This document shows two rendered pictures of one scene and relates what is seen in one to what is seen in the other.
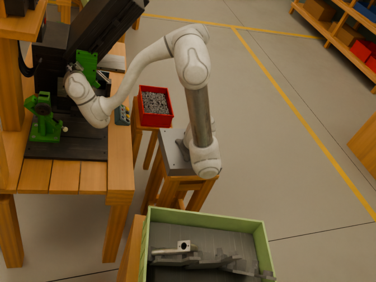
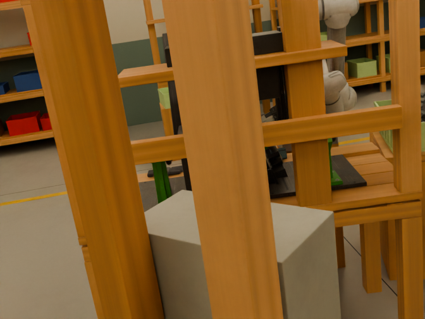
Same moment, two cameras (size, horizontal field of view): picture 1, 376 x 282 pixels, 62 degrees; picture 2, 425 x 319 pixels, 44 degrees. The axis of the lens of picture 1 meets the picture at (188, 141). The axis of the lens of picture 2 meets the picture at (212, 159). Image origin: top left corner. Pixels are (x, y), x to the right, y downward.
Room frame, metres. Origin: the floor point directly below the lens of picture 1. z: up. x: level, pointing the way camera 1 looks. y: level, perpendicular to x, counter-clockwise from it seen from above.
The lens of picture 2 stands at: (0.60, 3.01, 1.81)
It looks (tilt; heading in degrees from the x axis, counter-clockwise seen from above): 18 degrees down; 296
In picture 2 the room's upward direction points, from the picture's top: 8 degrees counter-clockwise
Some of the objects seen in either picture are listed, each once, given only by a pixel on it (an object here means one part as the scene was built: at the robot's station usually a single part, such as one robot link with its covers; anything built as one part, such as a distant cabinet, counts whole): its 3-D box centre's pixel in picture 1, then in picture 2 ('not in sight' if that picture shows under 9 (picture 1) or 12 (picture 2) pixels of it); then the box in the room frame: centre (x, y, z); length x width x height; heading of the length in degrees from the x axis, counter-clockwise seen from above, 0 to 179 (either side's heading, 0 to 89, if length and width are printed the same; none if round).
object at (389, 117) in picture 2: not in sight; (240, 138); (1.37, 1.13, 1.23); 1.30 x 0.05 x 0.09; 25
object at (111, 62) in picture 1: (93, 60); not in sight; (1.64, 0.74, 1.11); 0.39 x 0.16 x 0.03; 115
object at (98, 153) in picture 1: (74, 94); (242, 183); (1.53, 0.80, 0.89); 1.10 x 0.42 x 0.02; 25
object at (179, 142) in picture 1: (192, 144); not in sight; (1.44, -0.03, 0.95); 0.22 x 0.18 x 0.06; 38
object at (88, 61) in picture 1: (86, 66); not in sight; (1.49, 0.71, 1.17); 0.13 x 0.12 x 0.20; 25
